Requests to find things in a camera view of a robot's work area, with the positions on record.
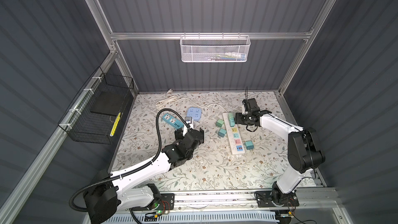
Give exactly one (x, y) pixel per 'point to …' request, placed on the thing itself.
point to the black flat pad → (109, 103)
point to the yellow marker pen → (115, 125)
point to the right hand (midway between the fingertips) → (240, 119)
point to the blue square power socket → (195, 112)
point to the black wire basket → (94, 116)
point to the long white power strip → (234, 139)
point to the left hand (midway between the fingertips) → (192, 129)
